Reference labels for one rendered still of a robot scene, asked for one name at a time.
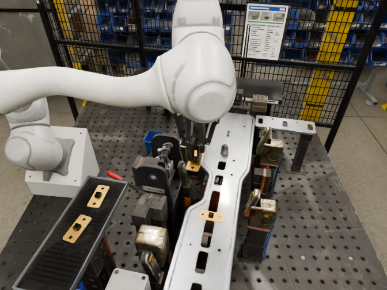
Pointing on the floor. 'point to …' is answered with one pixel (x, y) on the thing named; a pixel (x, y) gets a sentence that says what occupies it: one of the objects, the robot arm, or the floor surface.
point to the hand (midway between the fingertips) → (195, 150)
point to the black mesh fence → (227, 50)
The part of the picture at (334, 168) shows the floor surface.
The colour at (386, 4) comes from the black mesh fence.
